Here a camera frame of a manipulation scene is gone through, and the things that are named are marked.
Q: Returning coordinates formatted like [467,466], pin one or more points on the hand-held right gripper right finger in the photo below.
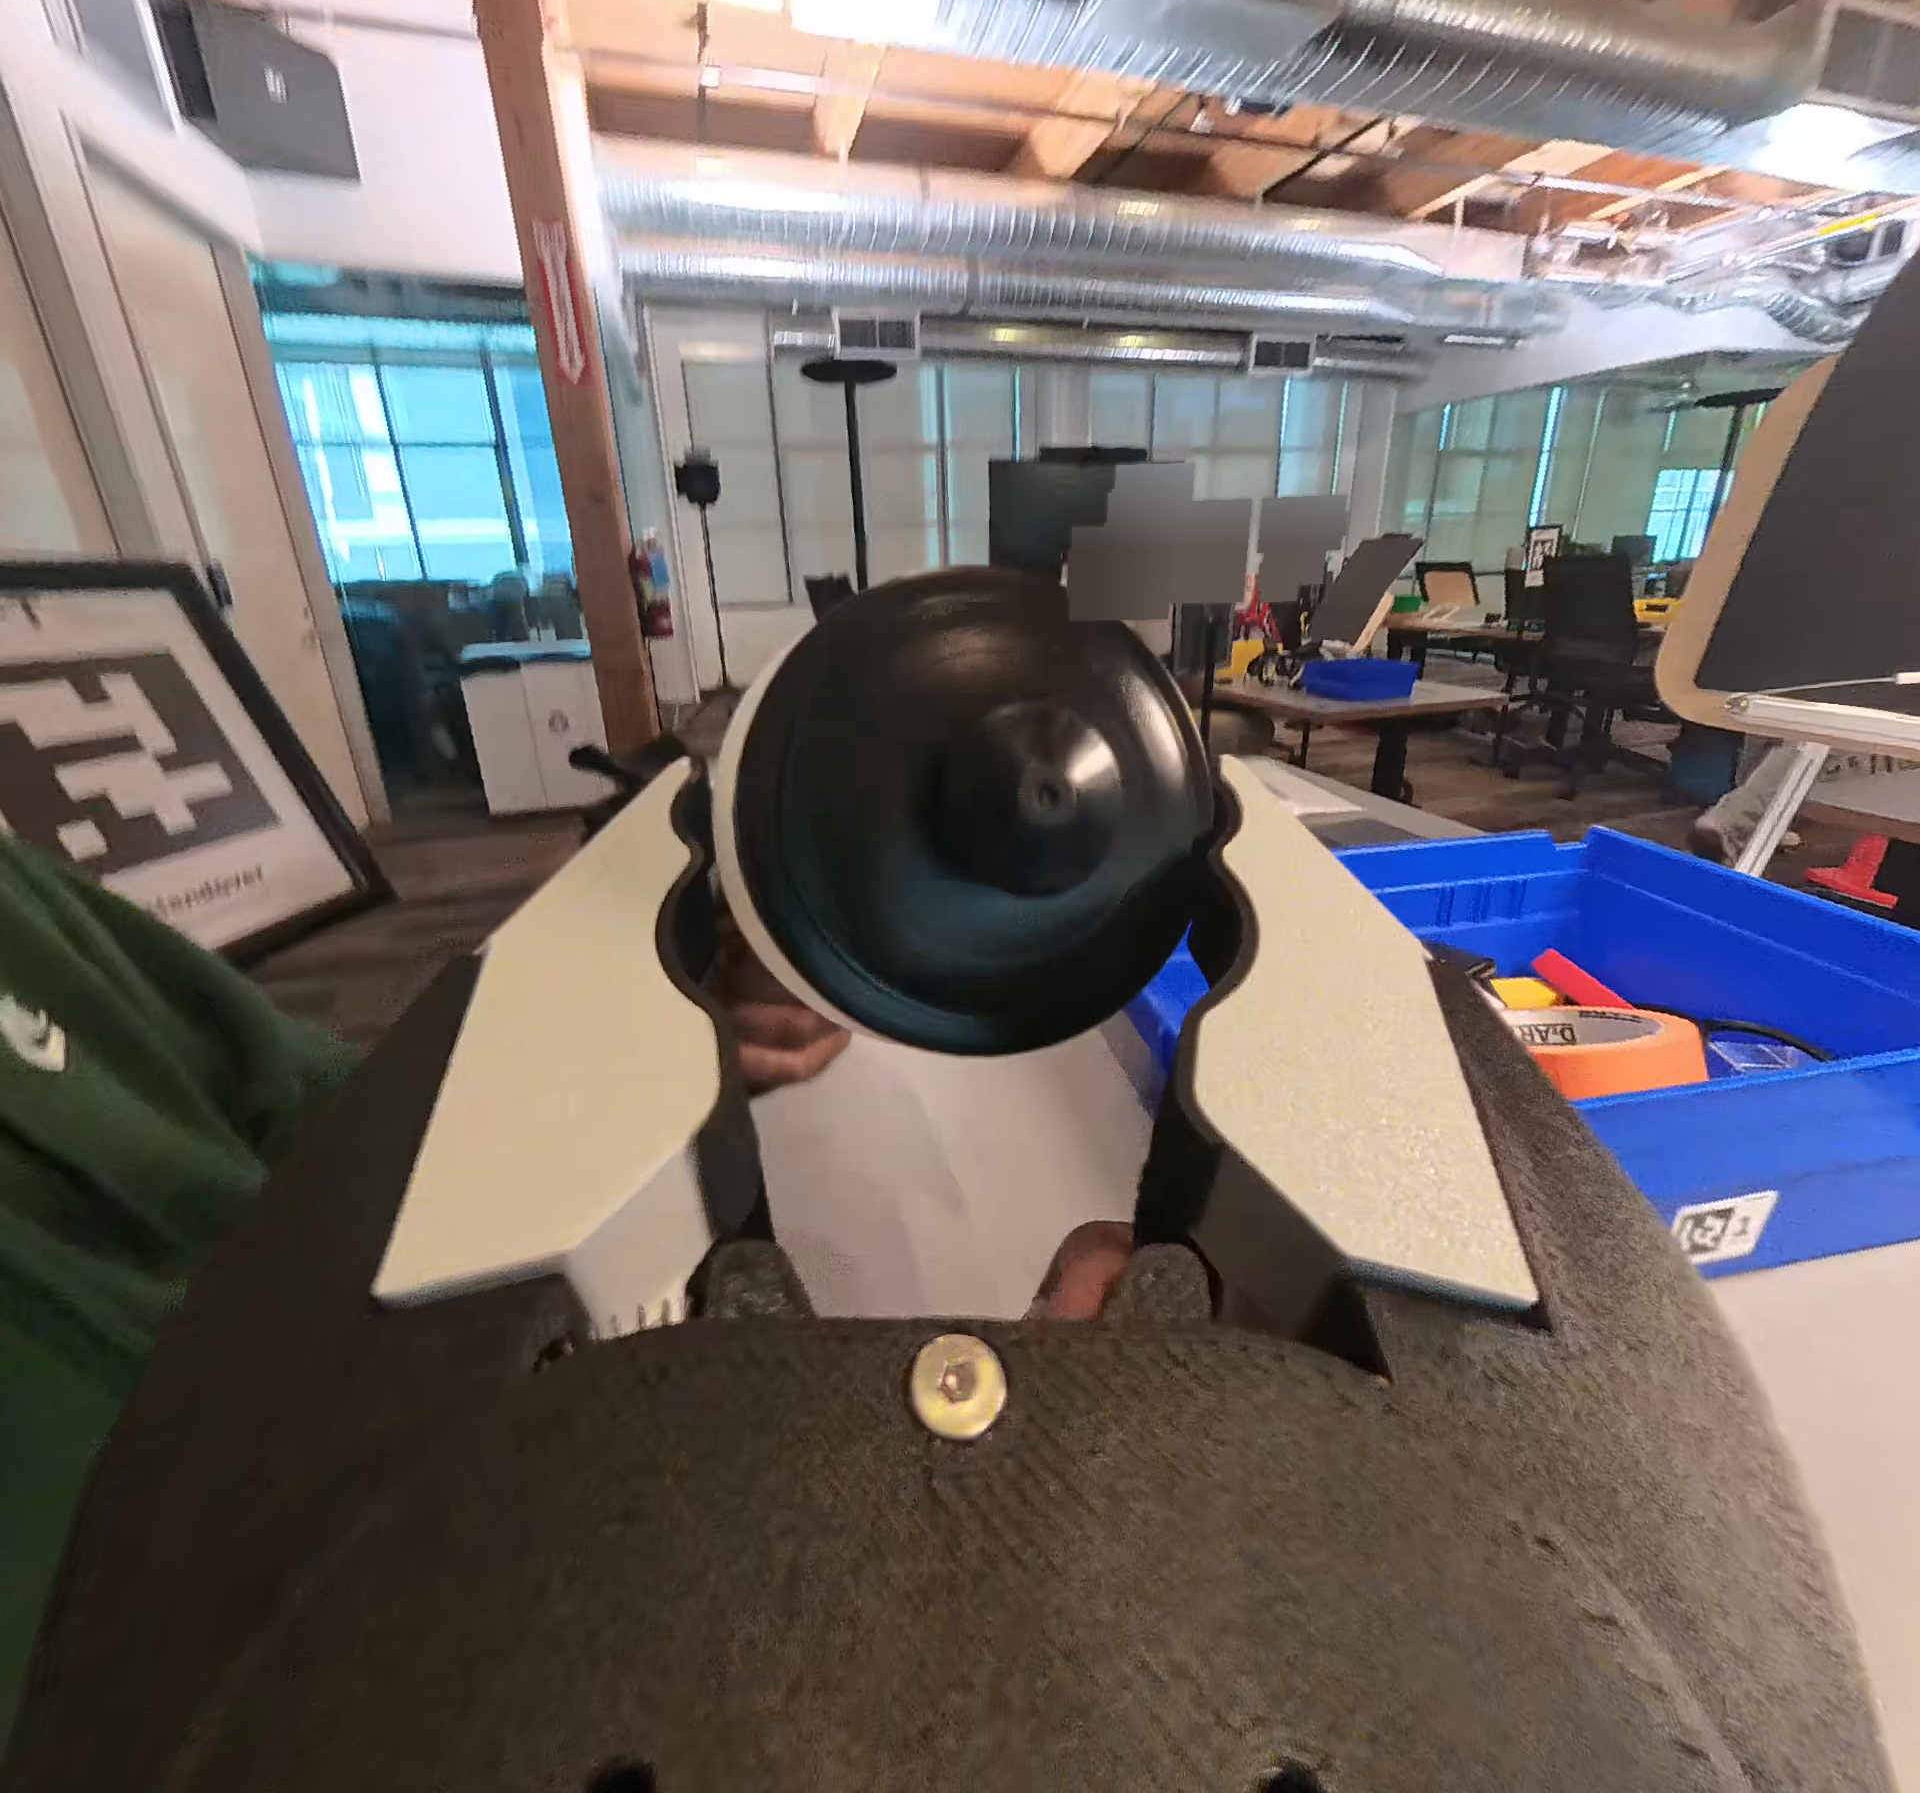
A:
[1351,1074]

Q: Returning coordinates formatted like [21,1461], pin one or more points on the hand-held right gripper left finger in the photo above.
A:
[556,1104]

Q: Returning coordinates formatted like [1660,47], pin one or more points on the white squeeze bottle black cap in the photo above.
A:
[960,805]

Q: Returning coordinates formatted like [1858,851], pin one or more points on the orange tape roll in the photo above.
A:
[1607,1049]

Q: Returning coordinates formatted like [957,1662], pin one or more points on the small blue tray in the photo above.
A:
[1362,679]

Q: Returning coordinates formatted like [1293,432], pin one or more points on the blue plastic bin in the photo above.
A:
[1770,1104]

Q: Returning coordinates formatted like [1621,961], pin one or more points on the black office chair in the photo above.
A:
[1584,655]

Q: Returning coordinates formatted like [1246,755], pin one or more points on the red fire extinguisher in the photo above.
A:
[653,590]

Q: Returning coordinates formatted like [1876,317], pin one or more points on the framed black white tag sign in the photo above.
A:
[136,760]

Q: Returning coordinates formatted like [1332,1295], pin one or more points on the black floor lamp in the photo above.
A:
[853,475]

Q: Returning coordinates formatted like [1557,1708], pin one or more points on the camera tripod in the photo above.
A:
[701,565]

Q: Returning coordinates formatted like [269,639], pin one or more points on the wooden support post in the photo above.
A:
[571,326]

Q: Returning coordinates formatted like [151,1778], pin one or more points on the silver ceiling duct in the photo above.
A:
[1500,25]
[1050,250]

